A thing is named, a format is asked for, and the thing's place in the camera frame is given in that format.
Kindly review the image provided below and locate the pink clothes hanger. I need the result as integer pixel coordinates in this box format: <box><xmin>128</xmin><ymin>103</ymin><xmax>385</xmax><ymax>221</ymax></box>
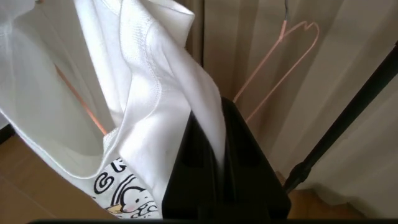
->
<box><xmin>37</xmin><ymin>0</ymin><xmax>108</xmax><ymax>136</ymax></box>
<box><xmin>233</xmin><ymin>0</ymin><xmax>320</xmax><ymax>123</ymax></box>

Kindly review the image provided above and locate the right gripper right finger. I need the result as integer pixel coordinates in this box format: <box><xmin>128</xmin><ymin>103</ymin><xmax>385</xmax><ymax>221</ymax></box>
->
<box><xmin>218</xmin><ymin>96</ymin><xmax>292</xmax><ymax>219</ymax></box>

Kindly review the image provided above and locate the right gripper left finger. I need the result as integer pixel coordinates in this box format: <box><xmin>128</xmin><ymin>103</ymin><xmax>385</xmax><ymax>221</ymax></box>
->
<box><xmin>162</xmin><ymin>113</ymin><xmax>219</xmax><ymax>219</ymax></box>

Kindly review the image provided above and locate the black clothes rack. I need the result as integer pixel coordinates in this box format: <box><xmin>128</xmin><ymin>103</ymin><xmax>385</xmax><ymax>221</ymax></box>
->
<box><xmin>282</xmin><ymin>42</ymin><xmax>398</xmax><ymax>194</ymax></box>

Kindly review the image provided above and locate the white printed t-shirt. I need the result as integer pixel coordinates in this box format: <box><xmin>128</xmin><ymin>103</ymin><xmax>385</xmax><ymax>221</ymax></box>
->
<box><xmin>0</xmin><ymin>0</ymin><xmax>227</xmax><ymax>219</ymax></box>

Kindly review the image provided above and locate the beige curtain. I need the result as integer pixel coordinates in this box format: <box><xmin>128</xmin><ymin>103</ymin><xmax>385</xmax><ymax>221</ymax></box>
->
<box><xmin>174</xmin><ymin>0</ymin><xmax>398</xmax><ymax>218</ymax></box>

